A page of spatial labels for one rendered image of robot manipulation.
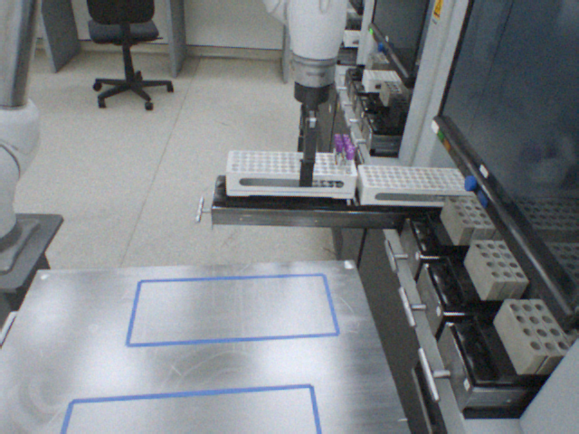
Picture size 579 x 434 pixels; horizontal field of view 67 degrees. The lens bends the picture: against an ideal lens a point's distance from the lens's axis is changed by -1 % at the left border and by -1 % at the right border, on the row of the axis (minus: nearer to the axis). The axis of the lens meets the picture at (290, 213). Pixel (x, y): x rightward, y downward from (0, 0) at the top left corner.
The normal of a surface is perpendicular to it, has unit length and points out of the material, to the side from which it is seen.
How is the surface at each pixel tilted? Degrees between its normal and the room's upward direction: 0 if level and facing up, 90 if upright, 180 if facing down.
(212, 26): 90
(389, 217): 90
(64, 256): 0
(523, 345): 90
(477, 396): 90
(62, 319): 0
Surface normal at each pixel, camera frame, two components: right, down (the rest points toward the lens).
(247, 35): 0.04, 0.60
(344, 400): 0.07, -0.80
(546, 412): -1.00, -0.03
